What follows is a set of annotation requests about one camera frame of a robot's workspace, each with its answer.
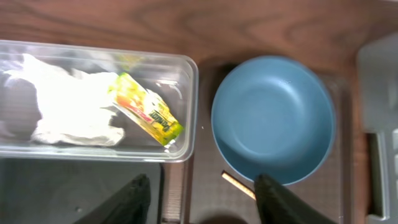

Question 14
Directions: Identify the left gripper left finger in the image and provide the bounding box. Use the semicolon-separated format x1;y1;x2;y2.
75;174;151;224

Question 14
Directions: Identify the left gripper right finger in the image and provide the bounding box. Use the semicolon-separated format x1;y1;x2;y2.
254;174;335;224

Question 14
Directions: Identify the white paper napkin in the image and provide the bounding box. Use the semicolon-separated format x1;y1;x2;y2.
5;54;125;147

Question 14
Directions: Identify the grey plastic dishwasher rack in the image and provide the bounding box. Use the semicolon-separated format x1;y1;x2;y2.
357;33;397;224

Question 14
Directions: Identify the clear plastic waste bin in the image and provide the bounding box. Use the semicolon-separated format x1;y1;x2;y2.
1;40;198;162

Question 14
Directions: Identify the wooden chopstick on tray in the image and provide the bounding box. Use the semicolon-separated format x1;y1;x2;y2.
221;171;256;200

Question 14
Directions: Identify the dark brown serving tray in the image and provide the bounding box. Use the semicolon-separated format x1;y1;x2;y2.
160;62;355;224

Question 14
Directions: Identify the green yellow snack wrapper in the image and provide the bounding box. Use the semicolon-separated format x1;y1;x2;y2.
108;73;184;147

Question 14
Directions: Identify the black rectangular tray bin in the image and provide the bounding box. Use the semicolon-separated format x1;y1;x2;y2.
1;159;164;224

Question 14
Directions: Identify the blue round plate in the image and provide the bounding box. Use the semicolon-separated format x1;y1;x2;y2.
211;56;336;185

